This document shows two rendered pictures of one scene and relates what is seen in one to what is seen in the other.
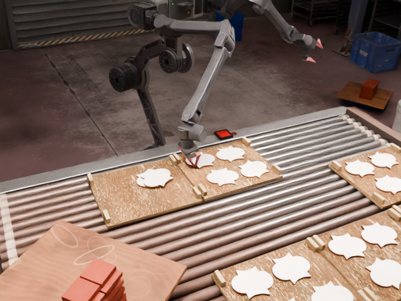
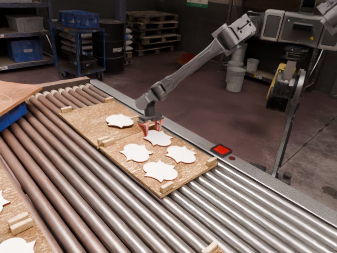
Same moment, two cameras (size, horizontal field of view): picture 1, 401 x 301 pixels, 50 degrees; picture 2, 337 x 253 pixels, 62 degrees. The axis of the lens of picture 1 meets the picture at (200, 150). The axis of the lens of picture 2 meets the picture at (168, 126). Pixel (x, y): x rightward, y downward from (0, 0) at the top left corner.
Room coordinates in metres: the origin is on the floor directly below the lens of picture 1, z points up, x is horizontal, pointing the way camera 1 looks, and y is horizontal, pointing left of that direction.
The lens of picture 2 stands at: (1.39, -1.13, 1.63)
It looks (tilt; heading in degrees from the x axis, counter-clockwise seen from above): 28 degrees down; 72
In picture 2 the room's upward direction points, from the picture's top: 5 degrees clockwise
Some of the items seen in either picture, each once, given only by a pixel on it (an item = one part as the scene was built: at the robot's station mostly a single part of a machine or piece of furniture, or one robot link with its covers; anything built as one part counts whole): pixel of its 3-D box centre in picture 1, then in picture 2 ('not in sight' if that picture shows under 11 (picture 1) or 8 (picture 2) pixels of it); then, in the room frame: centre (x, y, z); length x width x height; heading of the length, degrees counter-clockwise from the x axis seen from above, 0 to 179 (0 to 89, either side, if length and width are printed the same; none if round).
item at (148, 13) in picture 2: not in sight; (149, 32); (2.95, 5.77, 0.44); 1.31 x 1.00 x 0.87; 31
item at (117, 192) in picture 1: (142, 189); (106, 120); (1.49, 0.24, 0.93); 0.41 x 0.35 x 0.02; 117
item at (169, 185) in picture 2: (277, 168); (166, 186); (1.66, -0.36, 0.95); 0.06 x 0.02 x 0.03; 28
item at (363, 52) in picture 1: (375, 52); not in sight; (5.59, -2.26, 0.19); 0.50 x 0.41 x 0.37; 24
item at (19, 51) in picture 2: not in sight; (24, 48); (0.38, 4.40, 0.32); 0.50 x 0.41 x 0.37; 27
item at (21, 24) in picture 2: not in sight; (25, 22); (0.46, 4.39, 0.76); 0.50 x 0.36 x 0.24; 37
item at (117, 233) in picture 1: (240, 198); (116, 173); (1.50, -0.19, 0.90); 1.95 x 0.05 x 0.05; 117
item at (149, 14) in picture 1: (154, 19); (250, 24); (2.26, 0.26, 1.45); 0.09 x 0.08 x 0.12; 141
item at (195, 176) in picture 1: (225, 167); (158, 155); (1.69, -0.12, 0.93); 0.41 x 0.35 x 0.02; 118
